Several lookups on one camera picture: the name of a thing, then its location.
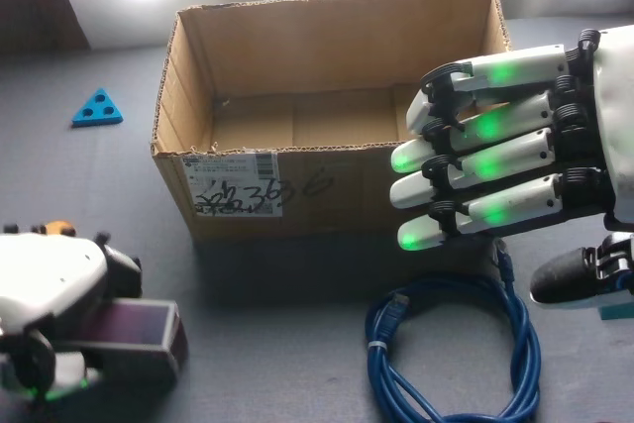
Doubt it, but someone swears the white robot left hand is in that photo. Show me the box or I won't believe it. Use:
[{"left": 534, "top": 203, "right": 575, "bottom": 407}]
[{"left": 0, "top": 223, "right": 144, "bottom": 403}]

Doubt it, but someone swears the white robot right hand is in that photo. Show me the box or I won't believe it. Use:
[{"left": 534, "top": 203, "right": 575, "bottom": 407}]
[{"left": 389, "top": 24, "right": 634, "bottom": 314}]

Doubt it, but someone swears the grey mouse box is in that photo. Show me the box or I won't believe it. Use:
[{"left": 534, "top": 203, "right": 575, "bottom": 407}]
[{"left": 63, "top": 296, "right": 189, "bottom": 385}]

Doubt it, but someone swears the blue cable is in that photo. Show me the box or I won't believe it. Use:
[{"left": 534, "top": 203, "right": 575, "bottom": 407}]
[{"left": 365, "top": 239, "right": 542, "bottom": 423}]

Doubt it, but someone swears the open cardboard box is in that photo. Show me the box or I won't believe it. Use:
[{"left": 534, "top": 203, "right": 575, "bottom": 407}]
[{"left": 150, "top": 0, "right": 514, "bottom": 242}]

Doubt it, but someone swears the round brown cookie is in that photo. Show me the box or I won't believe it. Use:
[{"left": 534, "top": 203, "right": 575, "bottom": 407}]
[{"left": 42, "top": 219, "right": 79, "bottom": 238}]

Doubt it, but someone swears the blue triangle block with holes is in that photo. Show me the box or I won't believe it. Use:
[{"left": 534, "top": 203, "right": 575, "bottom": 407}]
[{"left": 70, "top": 87, "right": 124, "bottom": 128}]

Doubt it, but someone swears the teal block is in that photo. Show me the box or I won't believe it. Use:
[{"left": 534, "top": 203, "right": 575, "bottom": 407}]
[{"left": 600, "top": 288, "right": 634, "bottom": 323}]

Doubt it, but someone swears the grey table cloth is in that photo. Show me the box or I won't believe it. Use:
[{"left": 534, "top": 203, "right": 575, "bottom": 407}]
[{"left": 0, "top": 16, "right": 634, "bottom": 423}]

